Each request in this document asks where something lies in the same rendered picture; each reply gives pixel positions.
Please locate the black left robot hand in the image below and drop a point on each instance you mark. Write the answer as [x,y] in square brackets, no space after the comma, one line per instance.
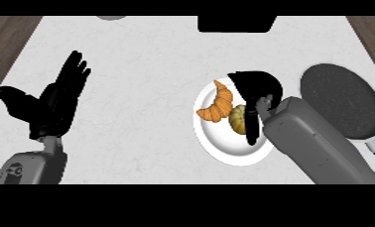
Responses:
[58,102]

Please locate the black appliance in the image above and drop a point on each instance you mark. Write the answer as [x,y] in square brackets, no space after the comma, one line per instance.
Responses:
[237,23]

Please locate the orange croissant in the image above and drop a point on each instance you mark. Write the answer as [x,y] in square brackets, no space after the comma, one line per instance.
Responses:
[220,103]

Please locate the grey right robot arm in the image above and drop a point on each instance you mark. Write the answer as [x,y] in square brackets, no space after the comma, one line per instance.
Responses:
[318,145]

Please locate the grey round object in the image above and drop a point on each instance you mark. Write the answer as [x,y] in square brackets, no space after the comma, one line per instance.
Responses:
[111,17]

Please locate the white round plate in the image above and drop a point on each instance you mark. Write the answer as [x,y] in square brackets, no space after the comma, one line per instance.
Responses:
[229,138]

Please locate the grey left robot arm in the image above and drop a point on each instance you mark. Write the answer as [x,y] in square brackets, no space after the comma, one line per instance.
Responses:
[34,166]

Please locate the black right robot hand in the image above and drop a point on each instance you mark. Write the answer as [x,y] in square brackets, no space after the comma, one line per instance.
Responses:
[259,89]

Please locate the dark grey pan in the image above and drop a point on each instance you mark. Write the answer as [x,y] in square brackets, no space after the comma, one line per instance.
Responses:
[341,102]

